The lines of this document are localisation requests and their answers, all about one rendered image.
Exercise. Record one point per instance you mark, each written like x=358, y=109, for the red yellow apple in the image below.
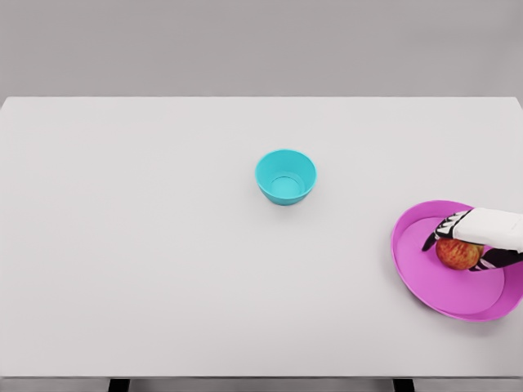
x=457, y=254

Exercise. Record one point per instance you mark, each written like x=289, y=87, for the blue bowl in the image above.
x=285, y=177

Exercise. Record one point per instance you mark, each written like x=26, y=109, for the pink plate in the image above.
x=445, y=286

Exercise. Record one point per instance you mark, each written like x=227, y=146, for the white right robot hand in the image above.
x=486, y=228

